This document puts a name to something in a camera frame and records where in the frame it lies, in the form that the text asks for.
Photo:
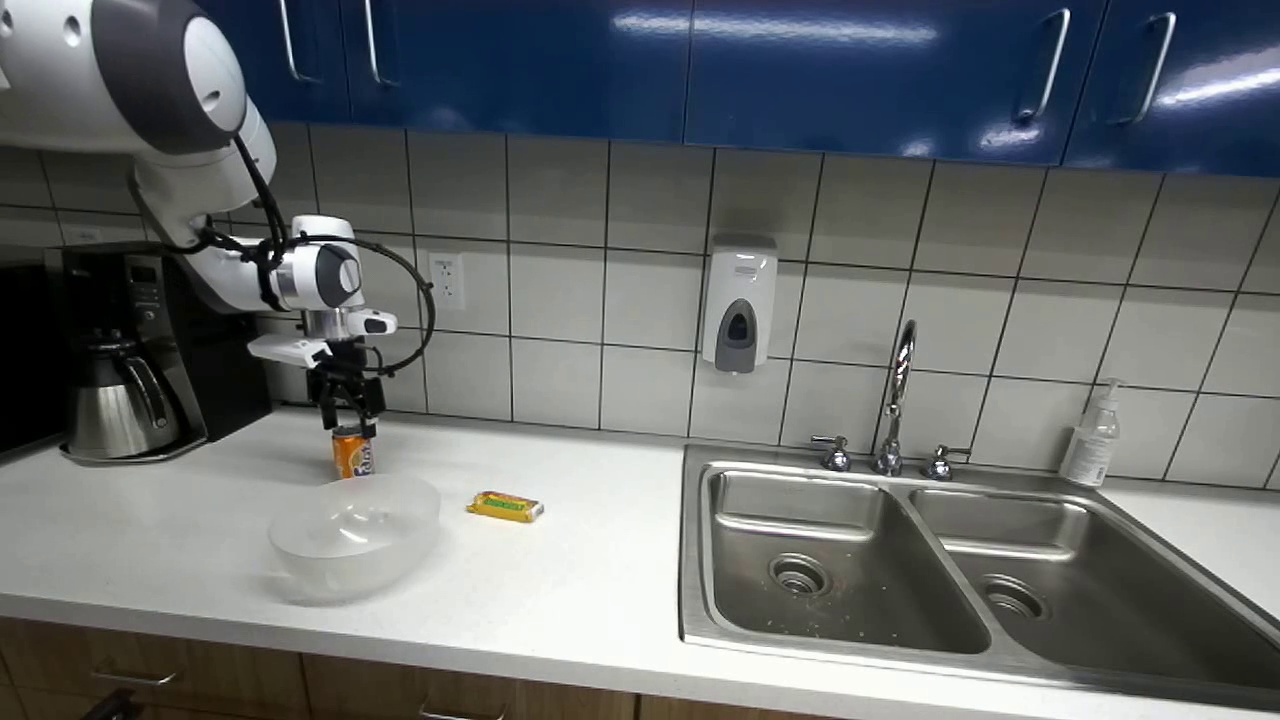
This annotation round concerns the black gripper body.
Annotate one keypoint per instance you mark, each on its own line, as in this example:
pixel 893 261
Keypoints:
pixel 346 368

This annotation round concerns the orange soda can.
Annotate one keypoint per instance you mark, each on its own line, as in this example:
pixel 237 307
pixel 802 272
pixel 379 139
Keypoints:
pixel 352 459

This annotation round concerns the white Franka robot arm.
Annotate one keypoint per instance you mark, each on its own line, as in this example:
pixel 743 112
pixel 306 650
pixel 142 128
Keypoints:
pixel 82 65

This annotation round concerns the clear plastic bowl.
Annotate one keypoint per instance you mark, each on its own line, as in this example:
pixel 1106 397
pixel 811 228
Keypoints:
pixel 352 543

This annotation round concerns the black coffee maker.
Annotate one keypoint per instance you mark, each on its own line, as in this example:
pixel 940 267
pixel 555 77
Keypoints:
pixel 222 374

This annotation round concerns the yellow snack packet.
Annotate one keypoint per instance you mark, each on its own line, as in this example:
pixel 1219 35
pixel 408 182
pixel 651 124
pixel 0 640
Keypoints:
pixel 504 504

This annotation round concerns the steel coffee carafe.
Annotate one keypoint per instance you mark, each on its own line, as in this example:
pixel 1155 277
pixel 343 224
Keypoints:
pixel 120 405

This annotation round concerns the blue cabinet door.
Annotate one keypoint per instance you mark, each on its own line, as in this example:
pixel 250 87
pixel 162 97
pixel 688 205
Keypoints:
pixel 533 65
pixel 1202 122
pixel 866 92
pixel 303 101

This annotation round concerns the wooden drawer front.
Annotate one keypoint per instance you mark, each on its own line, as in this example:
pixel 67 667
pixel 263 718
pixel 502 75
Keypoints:
pixel 402 692
pixel 203 667

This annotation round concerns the black appliance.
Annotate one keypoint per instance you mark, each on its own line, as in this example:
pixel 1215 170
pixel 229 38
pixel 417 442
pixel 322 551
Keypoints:
pixel 27 374

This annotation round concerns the stainless steel double sink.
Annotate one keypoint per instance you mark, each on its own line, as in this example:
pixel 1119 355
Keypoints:
pixel 852 574

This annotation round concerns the chrome sink faucet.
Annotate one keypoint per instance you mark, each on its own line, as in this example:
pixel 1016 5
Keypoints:
pixel 893 401

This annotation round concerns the clear soap bottle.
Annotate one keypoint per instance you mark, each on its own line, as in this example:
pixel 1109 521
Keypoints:
pixel 1089 446

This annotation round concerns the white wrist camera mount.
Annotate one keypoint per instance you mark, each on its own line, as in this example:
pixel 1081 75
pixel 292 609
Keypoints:
pixel 284 350

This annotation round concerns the white wall outlet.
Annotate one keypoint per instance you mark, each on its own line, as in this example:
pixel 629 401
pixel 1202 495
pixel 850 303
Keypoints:
pixel 449 285

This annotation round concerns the white wall soap dispenser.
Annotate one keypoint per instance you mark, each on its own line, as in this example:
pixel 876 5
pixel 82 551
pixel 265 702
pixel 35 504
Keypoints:
pixel 736 303

